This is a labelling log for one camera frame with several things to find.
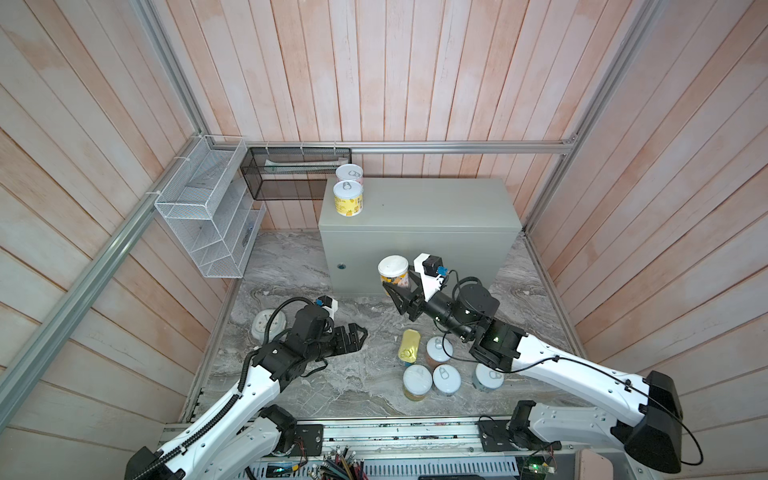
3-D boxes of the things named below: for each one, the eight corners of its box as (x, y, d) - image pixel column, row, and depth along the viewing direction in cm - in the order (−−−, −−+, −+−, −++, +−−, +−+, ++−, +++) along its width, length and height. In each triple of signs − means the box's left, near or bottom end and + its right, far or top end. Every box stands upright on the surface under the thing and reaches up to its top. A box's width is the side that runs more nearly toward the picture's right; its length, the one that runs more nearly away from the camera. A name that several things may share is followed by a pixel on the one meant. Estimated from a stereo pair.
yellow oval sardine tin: (396, 361, 88) (396, 354, 84) (402, 334, 94) (403, 326, 89) (414, 366, 87) (416, 360, 83) (420, 339, 93) (422, 331, 88)
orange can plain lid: (403, 401, 81) (405, 393, 75) (402, 373, 85) (403, 364, 80) (430, 401, 81) (434, 393, 75) (427, 373, 85) (431, 364, 80)
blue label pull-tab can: (431, 396, 82) (435, 390, 77) (429, 371, 86) (432, 364, 82) (457, 396, 82) (462, 390, 77) (453, 371, 86) (458, 364, 82)
